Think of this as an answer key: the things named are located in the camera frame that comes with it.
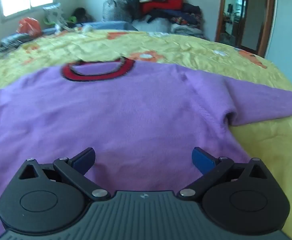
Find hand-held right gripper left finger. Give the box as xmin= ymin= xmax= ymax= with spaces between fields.
xmin=18 ymin=147 xmax=111 ymax=202

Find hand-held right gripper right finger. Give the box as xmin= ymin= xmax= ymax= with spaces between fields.
xmin=177 ymin=147 xmax=274 ymax=202

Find purple sweater red collar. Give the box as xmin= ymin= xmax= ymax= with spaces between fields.
xmin=0 ymin=56 xmax=292 ymax=240

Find dark patterned clothes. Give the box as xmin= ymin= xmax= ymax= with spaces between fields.
xmin=0 ymin=33 xmax=32 ymax=50

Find pile of folded clothes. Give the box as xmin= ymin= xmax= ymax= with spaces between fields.
xmin=119 ymin=0 xmax=206 ymax=39

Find yellow carrot print bedspread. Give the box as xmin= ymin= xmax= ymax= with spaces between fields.
xmin=0 ymin=29 xmax=292 ymax=240

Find blue quilted blanket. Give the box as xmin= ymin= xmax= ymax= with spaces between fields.
xmin=82 ymin=21 xmax=139 ymax=32

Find green plastic chair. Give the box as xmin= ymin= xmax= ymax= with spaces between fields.
xmin=43 ymin=15 xmax=77 ymax=28

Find orange plastic bag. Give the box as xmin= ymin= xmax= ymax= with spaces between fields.
xmin=17 ymin=17 xmax=42 ymax=37

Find black backpack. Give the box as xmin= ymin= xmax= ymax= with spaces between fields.
xmin=72 ymin=7 xmax=94 ymax=23

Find floral grey pillow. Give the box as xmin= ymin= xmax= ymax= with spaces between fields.
xmin=43 ymin=3 xmax=64 ymax=26

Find black white checkered bag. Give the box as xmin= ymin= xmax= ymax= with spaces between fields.
xmin=102 ymin=0 xmax=134 ymax=23

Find white wardrobe door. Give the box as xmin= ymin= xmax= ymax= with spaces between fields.
xmin=265 ymin=0 xmax=292 ymax=64

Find brown wooden door frame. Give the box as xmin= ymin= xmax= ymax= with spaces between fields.
xmin=215 ymin=0 xmax=276 ymax=58

